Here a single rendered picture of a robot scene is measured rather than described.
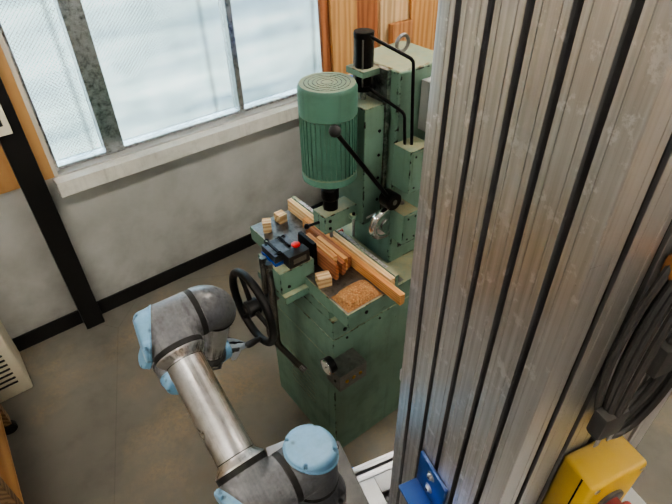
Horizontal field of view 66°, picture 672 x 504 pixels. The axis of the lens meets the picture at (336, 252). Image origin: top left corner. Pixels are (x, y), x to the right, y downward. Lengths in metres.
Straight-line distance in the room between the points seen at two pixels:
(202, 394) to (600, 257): 0.91
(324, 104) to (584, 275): 1.13
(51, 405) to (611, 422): 2.54
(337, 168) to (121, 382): 1.67
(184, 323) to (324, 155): 0.66
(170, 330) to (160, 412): 1.44
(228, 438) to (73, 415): 1.67
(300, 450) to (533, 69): 0.91
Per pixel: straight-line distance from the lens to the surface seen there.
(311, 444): 1.18
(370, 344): 1.96
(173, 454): 2.48
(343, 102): 1.50
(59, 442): 2.70
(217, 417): 1.17
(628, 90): 0.39
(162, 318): 1.21
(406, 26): 3.26
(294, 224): 1.98
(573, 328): 0.50
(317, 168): 1.59
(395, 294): 1.63
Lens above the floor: 2.05
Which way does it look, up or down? 39 degrees down
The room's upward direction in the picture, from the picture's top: 1 degrees counter-clockwise
